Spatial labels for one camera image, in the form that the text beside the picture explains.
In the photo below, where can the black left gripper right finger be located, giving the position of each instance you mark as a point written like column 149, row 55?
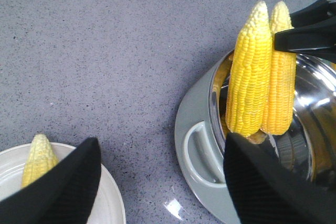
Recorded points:
column 263, row 191

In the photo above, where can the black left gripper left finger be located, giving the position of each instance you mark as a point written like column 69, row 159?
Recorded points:
column 65, row 194

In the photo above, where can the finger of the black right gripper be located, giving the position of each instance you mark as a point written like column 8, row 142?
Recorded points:
column 316, row 40
column 318, row 11

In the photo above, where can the green electric cooking pot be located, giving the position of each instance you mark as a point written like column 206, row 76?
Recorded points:
column 307, row 148

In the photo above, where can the cream white plate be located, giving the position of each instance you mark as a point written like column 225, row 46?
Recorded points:
column 108, row 206

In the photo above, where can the pale yellow corn cob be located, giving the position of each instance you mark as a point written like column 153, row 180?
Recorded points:
column 41, row 159

